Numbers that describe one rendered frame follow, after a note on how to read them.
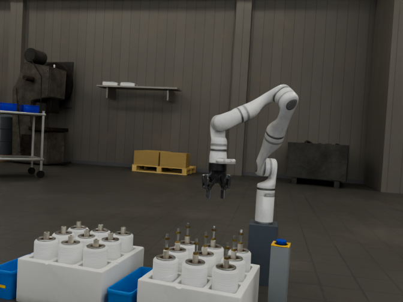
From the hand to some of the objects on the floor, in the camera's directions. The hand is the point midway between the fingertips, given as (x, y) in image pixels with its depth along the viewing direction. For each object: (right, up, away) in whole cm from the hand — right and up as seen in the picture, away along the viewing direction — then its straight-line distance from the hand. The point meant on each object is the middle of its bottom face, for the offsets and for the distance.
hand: (215, 195), depth 170 cm
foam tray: (-6, -47, -10) cm, 49 cm away
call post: (+24, -49, -11) cm, 56 cm away
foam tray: (-58, -44, +7) cm, 73 cm away
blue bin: (-34, -46, -5) cm, 57 cm away
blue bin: (-86, -42, +10) cm, 96 cm away
